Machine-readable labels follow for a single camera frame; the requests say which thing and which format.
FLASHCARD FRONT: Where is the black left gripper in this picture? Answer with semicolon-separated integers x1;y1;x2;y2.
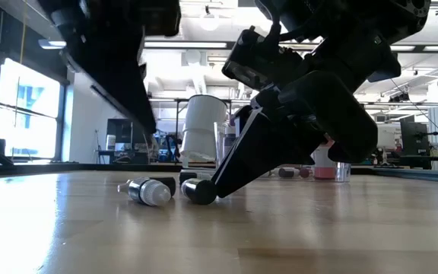
38;0;158;135

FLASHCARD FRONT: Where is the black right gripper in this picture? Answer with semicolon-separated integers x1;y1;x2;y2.
211;70;379;199

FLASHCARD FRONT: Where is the large red food coloring bottle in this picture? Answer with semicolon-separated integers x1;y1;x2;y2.
313;140;336;180

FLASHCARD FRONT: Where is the black monitor screen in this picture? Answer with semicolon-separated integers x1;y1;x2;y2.
106;118;148;153

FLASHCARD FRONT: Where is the white cylindrical cup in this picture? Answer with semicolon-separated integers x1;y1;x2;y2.
179;94;229;170

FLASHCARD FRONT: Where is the long ceiling light strip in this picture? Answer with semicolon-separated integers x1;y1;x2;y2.
38;37;438;53

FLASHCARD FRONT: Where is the white ceiling air vent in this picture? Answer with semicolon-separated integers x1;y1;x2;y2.
180;49;207;96

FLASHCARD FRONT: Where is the clear plastic bin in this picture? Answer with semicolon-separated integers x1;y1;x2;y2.
214;120;353;183

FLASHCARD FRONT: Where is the large window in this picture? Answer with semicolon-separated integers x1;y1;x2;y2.
0;56;67;163

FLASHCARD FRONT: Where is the black equipment stand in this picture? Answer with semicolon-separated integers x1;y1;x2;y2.
399;113;438;171

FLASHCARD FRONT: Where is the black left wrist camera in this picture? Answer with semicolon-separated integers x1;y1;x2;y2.
138;0;182;37

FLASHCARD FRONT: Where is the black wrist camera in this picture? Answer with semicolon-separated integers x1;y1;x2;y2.
221;25;304;91
138;0;182;37

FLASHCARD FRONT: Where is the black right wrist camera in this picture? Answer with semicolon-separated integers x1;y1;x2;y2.
221;25;304;91

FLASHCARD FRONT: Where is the black aluminium table frame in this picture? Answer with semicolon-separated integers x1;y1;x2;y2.
0;139;438;186

